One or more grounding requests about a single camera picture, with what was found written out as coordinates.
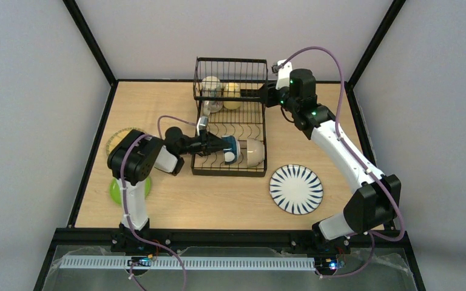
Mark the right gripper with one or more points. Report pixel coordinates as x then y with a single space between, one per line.
265 93

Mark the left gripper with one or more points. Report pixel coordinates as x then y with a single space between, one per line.
204 143

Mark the black wire dish rack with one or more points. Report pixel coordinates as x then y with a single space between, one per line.
246 122

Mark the small blue rimmed bowl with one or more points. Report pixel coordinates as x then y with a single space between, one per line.
232 152

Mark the white ceramic bowl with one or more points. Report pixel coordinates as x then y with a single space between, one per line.
255 151

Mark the beige patterned mug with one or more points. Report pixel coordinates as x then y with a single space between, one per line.
211 87

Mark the yellow cup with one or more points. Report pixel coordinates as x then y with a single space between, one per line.
231 90

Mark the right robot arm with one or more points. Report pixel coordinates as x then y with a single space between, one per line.
375 195

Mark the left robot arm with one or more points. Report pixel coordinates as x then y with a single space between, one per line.
133 159

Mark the blue striped white plate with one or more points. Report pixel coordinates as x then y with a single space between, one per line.
296 189

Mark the woven bamboo coaster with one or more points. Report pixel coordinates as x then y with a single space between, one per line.
117 137

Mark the green plate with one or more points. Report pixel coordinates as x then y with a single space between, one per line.
115 192

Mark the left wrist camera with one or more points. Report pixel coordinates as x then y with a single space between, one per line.
202 126

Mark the white slotted cable duct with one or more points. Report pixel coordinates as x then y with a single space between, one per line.
189 263

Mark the black frame front rail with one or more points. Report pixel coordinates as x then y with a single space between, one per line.
293 241

